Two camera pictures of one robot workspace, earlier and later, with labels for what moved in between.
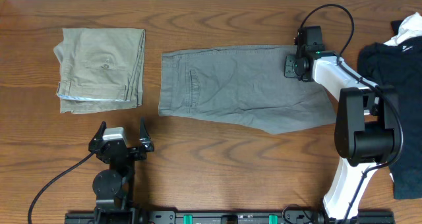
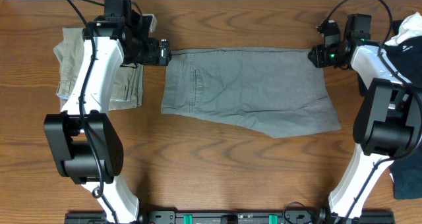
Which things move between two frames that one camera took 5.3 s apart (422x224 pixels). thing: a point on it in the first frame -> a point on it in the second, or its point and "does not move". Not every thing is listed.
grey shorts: x=245 y=83 does not move
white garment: x=411 y=28 does not move
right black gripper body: x=291 y=68 -> x=326 y=56
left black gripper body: x=134 y=157 -> x=145 y=52
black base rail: x=225 y=217 does not move
